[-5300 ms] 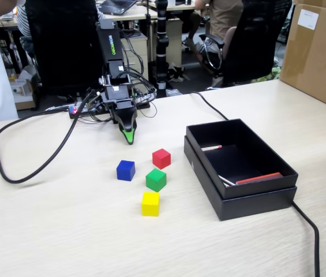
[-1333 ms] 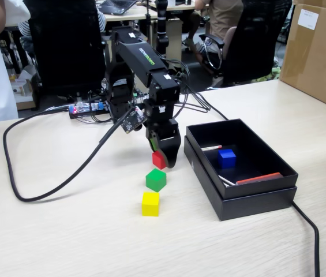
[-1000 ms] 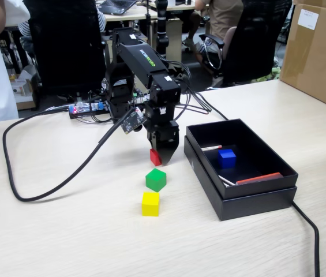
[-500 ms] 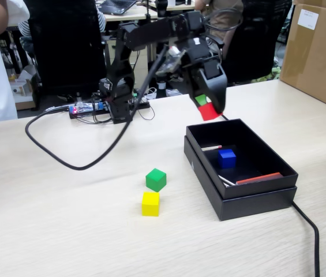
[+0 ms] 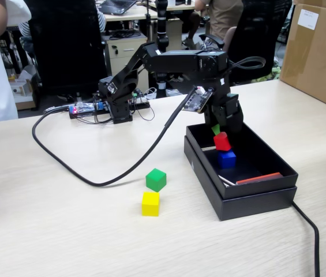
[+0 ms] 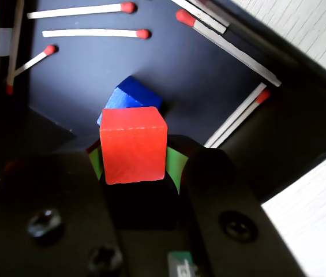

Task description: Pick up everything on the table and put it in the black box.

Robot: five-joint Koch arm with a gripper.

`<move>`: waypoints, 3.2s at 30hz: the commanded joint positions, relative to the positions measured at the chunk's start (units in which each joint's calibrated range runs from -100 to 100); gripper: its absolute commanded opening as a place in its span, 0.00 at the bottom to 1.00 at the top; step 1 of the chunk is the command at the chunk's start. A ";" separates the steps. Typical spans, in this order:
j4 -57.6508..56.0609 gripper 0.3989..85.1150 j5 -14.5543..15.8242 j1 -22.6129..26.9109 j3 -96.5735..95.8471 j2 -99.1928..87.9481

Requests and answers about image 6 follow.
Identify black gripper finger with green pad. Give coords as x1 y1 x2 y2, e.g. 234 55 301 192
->
0 140 129 277
165 134 305 277

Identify red wooden cube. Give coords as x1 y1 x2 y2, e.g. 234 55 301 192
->
99 106 168 185

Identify blue wooden cube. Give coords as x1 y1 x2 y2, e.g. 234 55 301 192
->
96 76 163 126

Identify red-tipped wooden match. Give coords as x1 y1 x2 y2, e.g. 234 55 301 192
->
6 0 25 95
175 8 282 87
12 44 58 77
42 28 151 40
27 1 137 20
204 82 267 148
213 88 272 148
171 0 227 35
194 0 233 28

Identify black cardboard box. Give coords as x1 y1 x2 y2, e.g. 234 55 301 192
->
0 0 326 203

